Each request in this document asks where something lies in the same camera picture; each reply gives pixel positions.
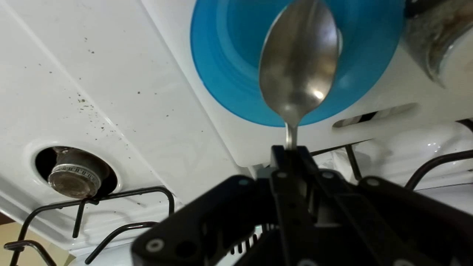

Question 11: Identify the white gas stove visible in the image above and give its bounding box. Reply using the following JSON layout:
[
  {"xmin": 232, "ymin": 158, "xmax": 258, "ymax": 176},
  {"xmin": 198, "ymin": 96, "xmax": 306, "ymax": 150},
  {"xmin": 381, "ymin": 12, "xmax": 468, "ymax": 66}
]
[{"xmin": 0, "ymin": 0, "xmax": 473, "ymax": 266}]

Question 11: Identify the browned stove burner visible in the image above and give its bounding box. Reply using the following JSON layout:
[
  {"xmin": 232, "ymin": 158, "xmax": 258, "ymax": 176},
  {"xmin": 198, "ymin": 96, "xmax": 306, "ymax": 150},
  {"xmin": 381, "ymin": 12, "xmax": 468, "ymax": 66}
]
[{"xmin": 47, "ymin": 146, "xmax": 112, "ymax": 199}]

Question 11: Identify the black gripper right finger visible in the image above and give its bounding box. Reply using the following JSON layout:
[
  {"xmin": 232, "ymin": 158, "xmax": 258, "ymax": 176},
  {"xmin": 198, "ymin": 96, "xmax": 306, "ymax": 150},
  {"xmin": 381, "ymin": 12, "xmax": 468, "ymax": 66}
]
[{"xmin": 294, "ymin": 146, "xmax": 473, "ymax": 266}]

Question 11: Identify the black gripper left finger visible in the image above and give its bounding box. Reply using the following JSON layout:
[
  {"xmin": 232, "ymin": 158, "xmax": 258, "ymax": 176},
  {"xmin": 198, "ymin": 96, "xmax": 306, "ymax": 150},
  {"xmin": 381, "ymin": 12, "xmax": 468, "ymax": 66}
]
[{"xmin": 130, "ymin": 145, "xmax": 297, "ymax": 266}]

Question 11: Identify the blue plastic bowl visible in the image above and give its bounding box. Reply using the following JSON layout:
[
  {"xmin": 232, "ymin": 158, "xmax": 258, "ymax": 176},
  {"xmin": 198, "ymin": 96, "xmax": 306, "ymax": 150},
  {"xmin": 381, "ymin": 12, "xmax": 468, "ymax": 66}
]
[{"xmin": 189, "ymin": 0, "xmax": 406, "ymax": 128}]

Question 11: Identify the black wire stove grate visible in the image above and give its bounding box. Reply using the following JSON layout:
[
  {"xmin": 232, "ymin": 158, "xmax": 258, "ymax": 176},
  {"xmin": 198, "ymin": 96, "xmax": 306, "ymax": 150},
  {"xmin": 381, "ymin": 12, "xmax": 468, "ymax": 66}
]
[
  {"xmin": 309, "ymin": 116, "xmax": 473, "ymax": 190},
  {"xmin": 3, "ymin": 184, "xmax": 176, "ymax": 266}
]

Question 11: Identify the silver metal spoon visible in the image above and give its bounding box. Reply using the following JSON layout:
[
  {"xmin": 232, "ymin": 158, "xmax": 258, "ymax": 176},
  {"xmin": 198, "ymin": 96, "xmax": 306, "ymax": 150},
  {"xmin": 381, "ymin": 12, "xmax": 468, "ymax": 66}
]
[{"xmin": 257, "ymin": 0, "xmax": 343, "ymax": 149}]

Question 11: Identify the small grey can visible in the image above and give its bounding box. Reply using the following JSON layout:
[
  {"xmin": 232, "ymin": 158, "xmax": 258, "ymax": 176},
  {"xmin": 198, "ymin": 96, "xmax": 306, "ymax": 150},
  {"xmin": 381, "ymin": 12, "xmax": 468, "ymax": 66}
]
[{"xmin": 403, "ymin": 0, "xmax": 473, "ymax": 88}]

